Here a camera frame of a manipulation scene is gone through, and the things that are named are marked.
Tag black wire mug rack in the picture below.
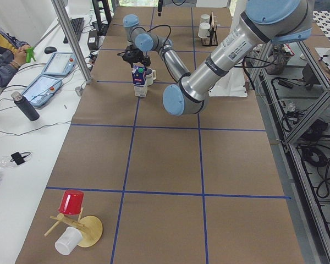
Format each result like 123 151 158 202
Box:
200 12 218 47

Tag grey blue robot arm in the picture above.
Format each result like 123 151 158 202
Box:
123 0 315 116

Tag person's hands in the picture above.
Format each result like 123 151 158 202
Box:
14 45 30 65

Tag white mug with lettering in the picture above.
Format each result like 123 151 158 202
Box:
200 14 210 24

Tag black keyboard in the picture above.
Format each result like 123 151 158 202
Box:
70 18 85 41

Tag white ceramic mug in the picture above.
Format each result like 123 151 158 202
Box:
146 68 157 86

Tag teach pendant tablet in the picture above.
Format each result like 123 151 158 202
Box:
41 52 75 77
23 74 62 108

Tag teach pendant tablet far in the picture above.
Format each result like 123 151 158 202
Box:
41 52 75 77

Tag black water bottle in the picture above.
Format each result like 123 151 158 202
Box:
11 91 40 121

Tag black computer mouse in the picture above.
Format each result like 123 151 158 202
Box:
44 46 57 54

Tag white mug on rack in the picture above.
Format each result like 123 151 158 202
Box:
197 22 211 39

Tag small black device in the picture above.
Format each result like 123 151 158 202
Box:
10 151 32 165

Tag red plastic cup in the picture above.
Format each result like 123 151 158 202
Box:
58 189 84 215

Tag green plastic tool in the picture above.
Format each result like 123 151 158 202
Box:
25 47 36 63

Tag wooden cup tree stand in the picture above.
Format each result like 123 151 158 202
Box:
44 208 103 248

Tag blue white milk carton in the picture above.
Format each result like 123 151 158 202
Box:
131 65 147 98

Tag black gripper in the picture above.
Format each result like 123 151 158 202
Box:
117 46 151 66

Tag aluminium frame post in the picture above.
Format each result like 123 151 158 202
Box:
51 0 92 84

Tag translucent white plastic cup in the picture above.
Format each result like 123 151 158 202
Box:
55 227 83 256

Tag teach pendant tablet near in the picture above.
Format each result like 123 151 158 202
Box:
23 74 62 108

